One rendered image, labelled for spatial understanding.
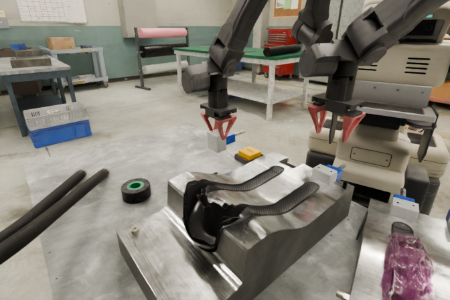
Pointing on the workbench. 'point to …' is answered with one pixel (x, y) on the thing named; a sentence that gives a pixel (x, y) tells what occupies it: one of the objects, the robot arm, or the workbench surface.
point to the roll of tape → (136, 191)
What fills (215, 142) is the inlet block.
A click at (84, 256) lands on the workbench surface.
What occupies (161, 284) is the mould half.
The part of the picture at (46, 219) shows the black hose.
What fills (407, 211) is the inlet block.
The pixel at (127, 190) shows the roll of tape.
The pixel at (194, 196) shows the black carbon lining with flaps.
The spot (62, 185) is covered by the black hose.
